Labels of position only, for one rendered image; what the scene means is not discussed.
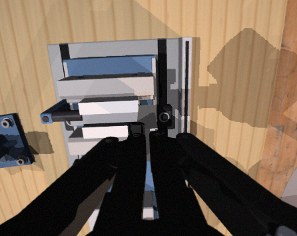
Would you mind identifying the dark grey metal block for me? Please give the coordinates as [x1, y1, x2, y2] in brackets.
[78, 96, 140, 139]

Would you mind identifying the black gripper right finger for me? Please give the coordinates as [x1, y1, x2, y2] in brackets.
[147, 105, 297, 236]

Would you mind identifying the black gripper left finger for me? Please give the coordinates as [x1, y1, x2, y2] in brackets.
[0, 105, 149, 236]

